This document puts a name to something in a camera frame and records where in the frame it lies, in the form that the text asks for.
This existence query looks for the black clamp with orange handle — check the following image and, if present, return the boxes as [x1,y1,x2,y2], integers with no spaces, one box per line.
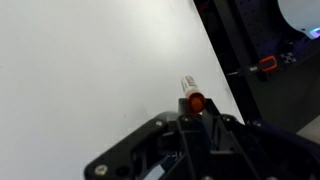
[229,55,279,80]

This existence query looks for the white marker with orange cap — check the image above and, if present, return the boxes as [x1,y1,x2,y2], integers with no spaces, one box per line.
[180,75,205,115]

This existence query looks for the black perforated mounting board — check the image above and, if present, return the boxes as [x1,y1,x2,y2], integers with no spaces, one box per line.
[199,0,320,133]

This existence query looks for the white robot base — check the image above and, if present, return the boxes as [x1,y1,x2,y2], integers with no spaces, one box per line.
[276,0,320,41]

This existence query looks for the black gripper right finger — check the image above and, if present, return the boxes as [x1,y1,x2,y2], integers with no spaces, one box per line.
[199,98,320,180]

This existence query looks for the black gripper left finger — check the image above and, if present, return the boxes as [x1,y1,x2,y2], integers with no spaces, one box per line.
[83,97,215,180]

